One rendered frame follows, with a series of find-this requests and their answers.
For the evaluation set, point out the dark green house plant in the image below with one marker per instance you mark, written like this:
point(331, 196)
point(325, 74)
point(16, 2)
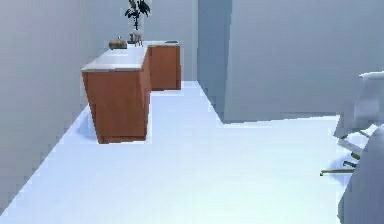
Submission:
point(136, 13)

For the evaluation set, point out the flat dark object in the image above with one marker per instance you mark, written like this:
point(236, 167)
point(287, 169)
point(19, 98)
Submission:
point(171, 42)

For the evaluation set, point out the white rack with green bars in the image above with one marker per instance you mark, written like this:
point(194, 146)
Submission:
point(354, 146)

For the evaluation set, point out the small white and brown figurine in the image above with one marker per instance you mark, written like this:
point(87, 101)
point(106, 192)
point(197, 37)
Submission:
point(138, 37)

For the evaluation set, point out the brown loaf shaped object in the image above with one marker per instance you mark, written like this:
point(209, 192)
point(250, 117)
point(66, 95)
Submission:
point(118, 44)

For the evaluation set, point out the brown cabinet with white top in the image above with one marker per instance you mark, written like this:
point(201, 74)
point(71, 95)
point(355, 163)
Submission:
point(120, 100)

